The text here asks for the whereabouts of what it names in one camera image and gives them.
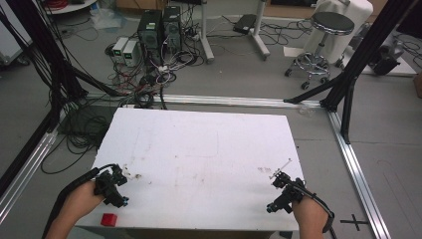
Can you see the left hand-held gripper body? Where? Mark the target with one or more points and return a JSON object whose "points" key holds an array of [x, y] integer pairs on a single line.
{"points": [[107, 190]]}

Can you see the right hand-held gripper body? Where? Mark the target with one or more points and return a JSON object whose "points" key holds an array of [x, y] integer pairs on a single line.
{"points": [[289, 195]]}

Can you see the thin clear plastic stick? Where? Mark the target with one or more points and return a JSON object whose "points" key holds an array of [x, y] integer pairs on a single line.
{"points": [[281, 168]]}

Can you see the person's right hand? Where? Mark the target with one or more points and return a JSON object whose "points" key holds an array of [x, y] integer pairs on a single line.
{"points": [[308, 211]]}

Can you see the person's left hand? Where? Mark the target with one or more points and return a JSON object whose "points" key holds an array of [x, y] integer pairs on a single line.
{"points": [[83, 198]]}

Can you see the small red block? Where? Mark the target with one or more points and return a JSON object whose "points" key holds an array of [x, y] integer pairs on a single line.
{"points": [[108, 219]]}

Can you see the white power supply unit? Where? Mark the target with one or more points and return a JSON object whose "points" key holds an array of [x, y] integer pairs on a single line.
{"points": [[119, 46], [130, 53]]}

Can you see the black round swivel stool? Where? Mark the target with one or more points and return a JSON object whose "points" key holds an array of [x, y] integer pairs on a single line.
{"points": [[320, 43]]}

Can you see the black computer tower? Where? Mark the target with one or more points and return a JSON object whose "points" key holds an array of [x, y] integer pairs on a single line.
{"points": [[151, 35], [172, 28]]}

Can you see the white desk leg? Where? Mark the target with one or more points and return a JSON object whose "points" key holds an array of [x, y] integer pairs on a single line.
{"points": [[205, 31], [259, 30]]}

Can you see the clear plastic bag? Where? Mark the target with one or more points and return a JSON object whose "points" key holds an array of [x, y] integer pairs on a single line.
{"points": [[107, 18]]}

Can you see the black device on floor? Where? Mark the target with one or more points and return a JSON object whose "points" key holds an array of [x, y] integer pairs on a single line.
{"points": [[386, 58]]}

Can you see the flat black box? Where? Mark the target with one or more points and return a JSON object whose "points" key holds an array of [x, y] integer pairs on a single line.
{"points": [[245, 24]]}

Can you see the round white table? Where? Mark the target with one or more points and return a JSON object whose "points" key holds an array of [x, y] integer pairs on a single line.
{"points": [[68, 6]]}

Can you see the aluminium floor rail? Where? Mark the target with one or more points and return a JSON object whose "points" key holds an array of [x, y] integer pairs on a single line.
{"points": [[26, 176], [360, 179], [232, 100]]}

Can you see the black metal frame post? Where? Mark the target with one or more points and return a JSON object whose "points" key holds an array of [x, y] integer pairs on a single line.
{"points": [[40, 49], [361, 56]]}

